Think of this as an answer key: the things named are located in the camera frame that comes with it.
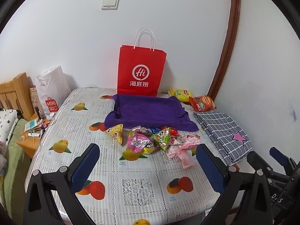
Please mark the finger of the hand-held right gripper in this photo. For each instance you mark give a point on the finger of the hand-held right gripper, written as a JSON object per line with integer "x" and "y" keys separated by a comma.
{"x": 257, "y": 160}
{"x": 280, "y": 155}

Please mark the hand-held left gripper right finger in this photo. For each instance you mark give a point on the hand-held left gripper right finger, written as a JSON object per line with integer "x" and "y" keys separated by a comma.
{"x": 209, "y": 166}

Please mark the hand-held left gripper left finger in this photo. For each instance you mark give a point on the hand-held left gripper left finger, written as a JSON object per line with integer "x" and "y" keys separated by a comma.
{"x": 85, "y": 166}

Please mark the yellow triangular snack packet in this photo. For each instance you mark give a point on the yellow triangular snack packet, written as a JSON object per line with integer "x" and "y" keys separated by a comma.
{"x": 116, "y": 133}

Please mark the green triangular snack packet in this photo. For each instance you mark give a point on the green triangular snack packet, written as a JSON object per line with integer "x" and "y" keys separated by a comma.
{"x": 161, "y": 139}

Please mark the pink purple snack packet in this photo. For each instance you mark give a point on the pink purple snack packet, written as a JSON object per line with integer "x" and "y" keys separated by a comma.
{"x": 138, "y": 143}

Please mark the purple towel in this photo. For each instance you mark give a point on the purple towel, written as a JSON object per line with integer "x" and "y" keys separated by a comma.
{"x": 150, "y": 112}

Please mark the grey checked cloth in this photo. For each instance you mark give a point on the grey checked cloth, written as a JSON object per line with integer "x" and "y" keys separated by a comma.
{"x": 222, "y": 136}

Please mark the fruit print tablecloth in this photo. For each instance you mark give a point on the fruit print tablecloth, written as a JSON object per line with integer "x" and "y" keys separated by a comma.
{"x": 131, "y": 175}

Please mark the white tube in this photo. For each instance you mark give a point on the white tube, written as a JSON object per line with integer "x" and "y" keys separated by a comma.
{"x": 34, "y": 134}

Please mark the wooden nightstand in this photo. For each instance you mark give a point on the wooden nightstand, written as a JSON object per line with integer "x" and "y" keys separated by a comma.
{"x": 28, "y": 145}

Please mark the orange chips bag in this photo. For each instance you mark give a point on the orange chips bag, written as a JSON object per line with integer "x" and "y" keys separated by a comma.
{"x": 202, "y": 103}

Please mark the teal white small box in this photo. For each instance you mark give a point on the teal white small box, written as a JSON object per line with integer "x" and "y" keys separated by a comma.
{"x": 31, "y": 124}

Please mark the green blanket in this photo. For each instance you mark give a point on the green blanket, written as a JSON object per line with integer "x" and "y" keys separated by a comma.
{"x": 14, "y": 164}

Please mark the yellow chips bag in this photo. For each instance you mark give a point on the yellow chips bag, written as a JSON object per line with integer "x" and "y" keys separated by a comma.
{"x": 180, "y": 95}

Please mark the brown patterned paper bag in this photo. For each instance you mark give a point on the brown patterned paper bag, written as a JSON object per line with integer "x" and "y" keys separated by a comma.
{"x": 35, "y": 98}

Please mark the white plastic shopping bag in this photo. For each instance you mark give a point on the white plastic shopping bag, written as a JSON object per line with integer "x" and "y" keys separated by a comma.
{"x": 52, "y": 86}

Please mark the white flower print pillow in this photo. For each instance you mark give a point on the white flower print pillow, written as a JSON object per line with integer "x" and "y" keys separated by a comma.
{"x": 7, "y": 124}

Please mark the wooden headboard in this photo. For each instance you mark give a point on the wooden headboard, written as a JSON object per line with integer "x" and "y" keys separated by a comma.
{"x": 14, "y": 93}

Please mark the red paper bag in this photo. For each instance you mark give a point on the red paper bag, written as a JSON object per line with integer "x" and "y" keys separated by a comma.
{"x": 140, "y": 58}

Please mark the brown wooden door frame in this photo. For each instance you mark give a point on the brown wooden door frame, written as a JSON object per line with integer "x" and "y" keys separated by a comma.
{"x": 230, "y": 39}

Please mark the white wall light switch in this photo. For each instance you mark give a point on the white wall light switch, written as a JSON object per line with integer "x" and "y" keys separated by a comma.
{"x": 110, "y": 3}

